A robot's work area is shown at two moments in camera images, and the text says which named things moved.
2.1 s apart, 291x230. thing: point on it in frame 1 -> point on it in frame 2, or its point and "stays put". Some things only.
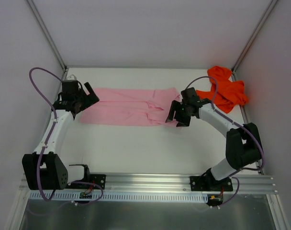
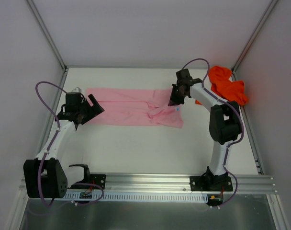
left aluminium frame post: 47,33 stays put
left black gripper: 85,100 -> 88,111
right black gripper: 179,112 -> 177,92
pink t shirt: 130,107 stays put
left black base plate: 99,179 stays put
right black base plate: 210,183 stays put
